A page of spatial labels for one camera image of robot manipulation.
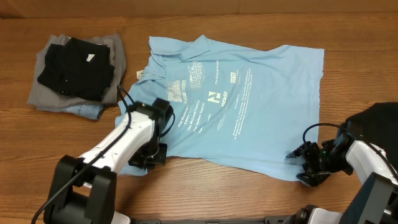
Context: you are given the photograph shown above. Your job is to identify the black folded shirt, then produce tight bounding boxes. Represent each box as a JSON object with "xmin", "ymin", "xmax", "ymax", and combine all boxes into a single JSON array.
[{"xmin": 37, "ymin": 38, "xmax": 114, "ymax": 102}]

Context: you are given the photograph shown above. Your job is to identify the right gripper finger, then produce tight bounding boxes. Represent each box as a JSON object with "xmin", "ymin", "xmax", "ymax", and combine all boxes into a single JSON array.
[
  {"xmin": 285, "ymin": 142, "xmax": 310, "ymax": 159},
  {"xmin": 296, "ymin": 172, "xmax": 331, "ymax": 187}
]

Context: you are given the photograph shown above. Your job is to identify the black garment at right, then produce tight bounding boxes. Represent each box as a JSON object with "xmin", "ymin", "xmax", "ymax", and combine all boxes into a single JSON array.
[{"xmin": 346, "ymin": 102, "xmax": 398, "ymax": 170}]

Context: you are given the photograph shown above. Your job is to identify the folded blue jeans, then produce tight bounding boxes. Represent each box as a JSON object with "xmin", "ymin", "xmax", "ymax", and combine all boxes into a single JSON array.
[{"xmin": 35, "ymin": 104, "xmax": 105, "ymax": 120}]

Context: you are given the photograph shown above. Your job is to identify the grey folded garment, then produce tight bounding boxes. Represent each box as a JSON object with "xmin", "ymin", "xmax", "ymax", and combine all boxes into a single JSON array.
[{"xmin": 27, "ymin": 34, "xmax": 127, "ymax": 108}]

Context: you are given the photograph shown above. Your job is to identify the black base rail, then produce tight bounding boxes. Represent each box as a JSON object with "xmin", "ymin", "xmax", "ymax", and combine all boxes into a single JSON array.
[{"xmin": 131, "ymin": 215, "xmax": 289, "ymax": 224}]

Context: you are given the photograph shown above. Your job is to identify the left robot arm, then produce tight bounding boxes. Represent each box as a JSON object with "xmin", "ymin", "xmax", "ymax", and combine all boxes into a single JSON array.
[{"xmin": 39, "ymin": 98, "xmax": 174, "ymax": 224}]

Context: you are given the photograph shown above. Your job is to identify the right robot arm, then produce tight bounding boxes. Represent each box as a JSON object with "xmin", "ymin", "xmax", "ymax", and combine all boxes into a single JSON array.
[{"xmin": 284, "ymin": 122, "xmax": 397, "ymax": 223}]

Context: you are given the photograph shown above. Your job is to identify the light blue printed t-shirt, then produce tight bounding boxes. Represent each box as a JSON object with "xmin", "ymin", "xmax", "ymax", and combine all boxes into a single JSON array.
[{"xmin": 118, "ymin": 36, "xmax": 325, "ymax": 181}]

